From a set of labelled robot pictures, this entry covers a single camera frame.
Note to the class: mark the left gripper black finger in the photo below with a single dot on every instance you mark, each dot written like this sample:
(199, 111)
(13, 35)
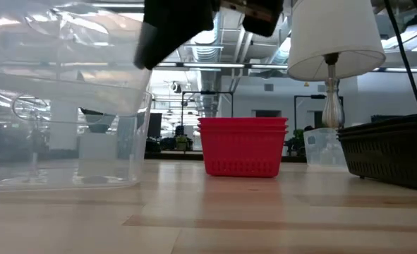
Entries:
(145, 49)
(183, 24)

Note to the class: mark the large clear plastic bin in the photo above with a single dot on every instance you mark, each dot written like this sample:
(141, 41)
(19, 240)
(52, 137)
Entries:
(60, 63)
(88, 155)

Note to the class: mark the red slotted plastic basket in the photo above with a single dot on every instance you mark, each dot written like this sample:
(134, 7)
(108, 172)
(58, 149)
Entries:
(242, 120)
(242, 155)
(242, 126)

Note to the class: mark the black ceiling spotlight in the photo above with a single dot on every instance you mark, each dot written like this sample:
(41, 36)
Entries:
(176, 87)

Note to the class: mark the long ceiling light strip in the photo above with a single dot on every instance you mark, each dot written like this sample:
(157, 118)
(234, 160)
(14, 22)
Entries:
(222, 65)

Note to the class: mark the white shade glass table lamp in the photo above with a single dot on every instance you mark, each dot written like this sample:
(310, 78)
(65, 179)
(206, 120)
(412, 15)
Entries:
(335, 31)

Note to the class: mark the black computer monitor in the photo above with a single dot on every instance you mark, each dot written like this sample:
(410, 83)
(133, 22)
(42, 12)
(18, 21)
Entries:
(155, 125)
(386, 118)

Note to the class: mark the small green potted plant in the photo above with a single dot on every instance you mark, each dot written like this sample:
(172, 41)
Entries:
(181, 142)

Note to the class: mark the dark green leafy plant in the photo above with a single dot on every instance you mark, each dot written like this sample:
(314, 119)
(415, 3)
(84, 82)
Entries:
(295, 143)

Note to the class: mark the small clear plastic bin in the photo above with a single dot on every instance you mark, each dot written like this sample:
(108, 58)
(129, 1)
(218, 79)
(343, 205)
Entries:
(322, 148)

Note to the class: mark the silver ceiling air duct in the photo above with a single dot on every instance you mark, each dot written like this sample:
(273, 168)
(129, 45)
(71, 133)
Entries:
(208, 53)

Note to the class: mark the black metal stand frame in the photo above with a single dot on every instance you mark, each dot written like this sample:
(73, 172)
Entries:
(308, 96)

